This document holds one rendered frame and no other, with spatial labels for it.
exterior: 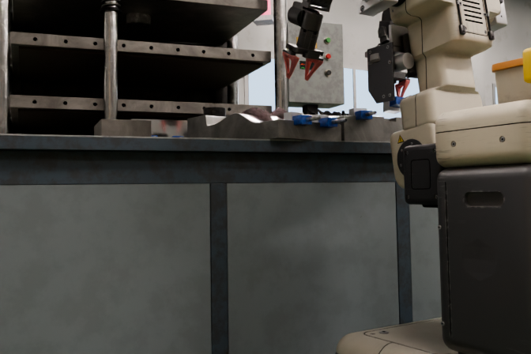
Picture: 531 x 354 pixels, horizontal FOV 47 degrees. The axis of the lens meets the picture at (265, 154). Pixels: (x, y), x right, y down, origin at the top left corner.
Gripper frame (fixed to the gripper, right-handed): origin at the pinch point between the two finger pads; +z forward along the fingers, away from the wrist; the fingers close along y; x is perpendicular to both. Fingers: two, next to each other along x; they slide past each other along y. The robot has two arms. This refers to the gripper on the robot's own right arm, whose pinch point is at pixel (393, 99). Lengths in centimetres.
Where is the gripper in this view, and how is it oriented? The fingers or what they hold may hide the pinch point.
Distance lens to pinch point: 218.0
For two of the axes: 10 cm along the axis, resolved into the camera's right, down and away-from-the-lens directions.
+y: -9.3, -1.1, -3.6
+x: 3.8, -1.6, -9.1
